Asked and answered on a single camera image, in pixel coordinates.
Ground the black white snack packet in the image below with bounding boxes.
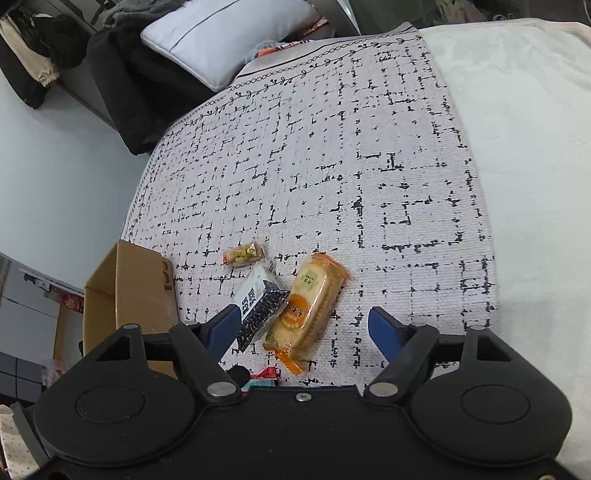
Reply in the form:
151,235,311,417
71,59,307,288
233,260,290,352

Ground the red white snack bar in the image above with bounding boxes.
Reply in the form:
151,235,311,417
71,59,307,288
242,367,280,392

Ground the yellow orange cracker pack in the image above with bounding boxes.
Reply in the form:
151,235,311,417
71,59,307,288
263,253,351,376

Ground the small gold candy packet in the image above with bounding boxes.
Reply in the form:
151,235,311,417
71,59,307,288
222,241,266,267

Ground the cardboard box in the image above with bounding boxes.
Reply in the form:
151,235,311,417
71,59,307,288
83,240,179,354

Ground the patterned white bed cover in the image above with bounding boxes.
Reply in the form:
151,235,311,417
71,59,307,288
122,26,496,387

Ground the white fluffy blanket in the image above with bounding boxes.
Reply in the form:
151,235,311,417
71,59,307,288
423,18,590,479

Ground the grey white pillow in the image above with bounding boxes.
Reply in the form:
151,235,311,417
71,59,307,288
140,0,321,92

